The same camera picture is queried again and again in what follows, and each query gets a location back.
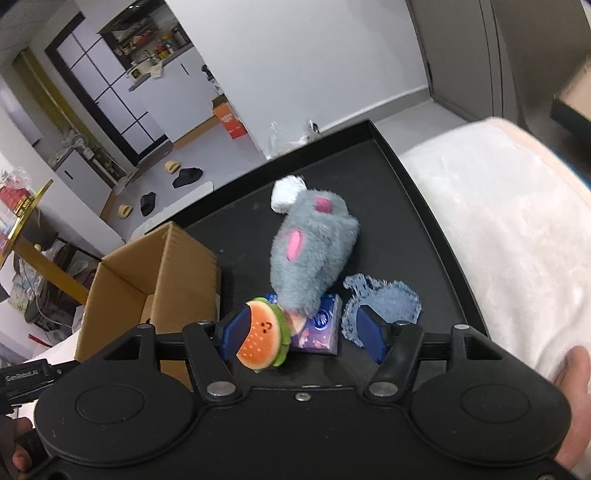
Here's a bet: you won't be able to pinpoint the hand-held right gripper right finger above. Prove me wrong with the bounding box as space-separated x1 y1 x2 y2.
356 305 506 400

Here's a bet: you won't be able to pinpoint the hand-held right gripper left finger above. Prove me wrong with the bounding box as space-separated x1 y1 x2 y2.
97 307 252 401

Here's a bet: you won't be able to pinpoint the hamburger plush toy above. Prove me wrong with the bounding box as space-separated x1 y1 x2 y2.
235 298 293 372

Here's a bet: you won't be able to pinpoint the blue denim cloth piece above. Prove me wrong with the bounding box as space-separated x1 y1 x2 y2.
341 273 423 347

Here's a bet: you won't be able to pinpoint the brown cardboard box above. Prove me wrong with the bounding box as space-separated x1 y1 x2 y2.
74 222 223 393

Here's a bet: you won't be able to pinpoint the grey pink fluffy slippers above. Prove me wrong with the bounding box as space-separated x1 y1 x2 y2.
269 187 360 333

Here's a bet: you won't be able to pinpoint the person's left hand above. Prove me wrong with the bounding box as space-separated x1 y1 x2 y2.
0 414 49 480

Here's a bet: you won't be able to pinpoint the purple tissue pack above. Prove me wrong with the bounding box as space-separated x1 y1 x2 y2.
265 293 343 357

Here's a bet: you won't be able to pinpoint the gold round table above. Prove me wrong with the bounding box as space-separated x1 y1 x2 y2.
0 179 90 305

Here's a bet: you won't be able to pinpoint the dark chair with clutter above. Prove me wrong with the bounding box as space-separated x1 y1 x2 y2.
11 237 102 333

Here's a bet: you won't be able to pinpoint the black rimmed table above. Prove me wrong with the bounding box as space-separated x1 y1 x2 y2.
131 119 490 393

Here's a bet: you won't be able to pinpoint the white floor mat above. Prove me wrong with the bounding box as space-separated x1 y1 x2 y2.
126 181 214 241

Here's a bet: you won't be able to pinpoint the white fluffy blanket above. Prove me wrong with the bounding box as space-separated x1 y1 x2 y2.
402 117 591 393

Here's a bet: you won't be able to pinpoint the red box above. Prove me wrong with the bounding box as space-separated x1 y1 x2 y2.
0 182 35 213

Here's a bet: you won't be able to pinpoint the clear plastic bag with bowl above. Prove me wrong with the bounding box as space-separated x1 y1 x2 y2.
267 117 324 155

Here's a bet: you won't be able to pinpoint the orange cardboard box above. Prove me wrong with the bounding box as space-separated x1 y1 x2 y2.
211 95 250 139

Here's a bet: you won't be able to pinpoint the white low cabinet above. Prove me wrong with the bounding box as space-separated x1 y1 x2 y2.
48 148 116 195

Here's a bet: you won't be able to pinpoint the person's bare knee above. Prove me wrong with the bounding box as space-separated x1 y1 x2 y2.
551 346 591 478

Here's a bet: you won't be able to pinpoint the white kitchen counter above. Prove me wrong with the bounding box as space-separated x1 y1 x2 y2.
127 46 227 144

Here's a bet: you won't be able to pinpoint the black framed glass door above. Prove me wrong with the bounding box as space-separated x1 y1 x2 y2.
45 11 174 167

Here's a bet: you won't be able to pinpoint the grey wardrobe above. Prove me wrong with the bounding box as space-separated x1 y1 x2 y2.
409 0 591 153

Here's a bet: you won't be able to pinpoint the blurred tan and black object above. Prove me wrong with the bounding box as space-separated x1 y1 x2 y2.
549 60 591 139

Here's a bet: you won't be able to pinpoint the cluttered kitchen shelf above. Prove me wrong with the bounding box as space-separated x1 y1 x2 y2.
99 0 195 65

